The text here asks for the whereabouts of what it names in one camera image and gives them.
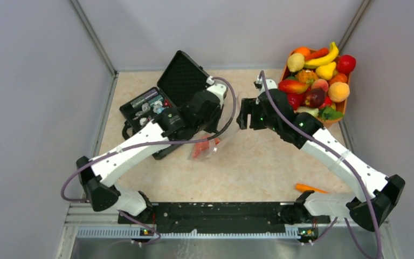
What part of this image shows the clear zip top bag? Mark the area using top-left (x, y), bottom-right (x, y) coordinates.
top-left (187, 108), bottom-right (243, 162)

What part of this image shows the toy peach orange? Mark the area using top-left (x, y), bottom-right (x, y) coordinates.
top-left (328, 82), bottom-right (350, 103)

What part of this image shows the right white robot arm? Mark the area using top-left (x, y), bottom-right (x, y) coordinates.
top-left (237, 89), bottom-right (405, 231)

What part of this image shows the red toy apple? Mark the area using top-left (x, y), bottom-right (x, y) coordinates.
top-left (336, 54), bottom-right (356, 74)

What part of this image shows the orange toy carrot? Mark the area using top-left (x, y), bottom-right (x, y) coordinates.
top-left (295, 183), bottom-right (327, 194)

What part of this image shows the black poker chip case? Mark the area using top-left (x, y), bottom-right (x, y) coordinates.
top-left (119, 50), bottom-right (227, 160)

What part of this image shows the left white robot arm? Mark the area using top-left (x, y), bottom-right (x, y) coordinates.
top-left (78, 86), bottom-right (227, 223)

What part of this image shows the yellow toy banana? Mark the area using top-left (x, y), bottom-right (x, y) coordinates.
top-left (304, 42), bottom-right (339, 69)

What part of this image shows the toy watermelon slice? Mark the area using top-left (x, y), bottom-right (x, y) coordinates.
top-left (190, 138), bottom-right (220, 161)

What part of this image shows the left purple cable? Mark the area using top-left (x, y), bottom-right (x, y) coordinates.
top-left (60, 76), bottom-right (237, 247)

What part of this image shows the orange fruit basket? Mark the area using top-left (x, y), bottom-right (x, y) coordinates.
top-left (280, 48), bottom-right (349, 127)

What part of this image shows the yellow toy pear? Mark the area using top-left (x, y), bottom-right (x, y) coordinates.
top-left (315, 62), bottom-right (337, 80)

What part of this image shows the red yellow toy mango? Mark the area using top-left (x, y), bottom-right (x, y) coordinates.
top-left (278, 79), bottom-right (308, 94)

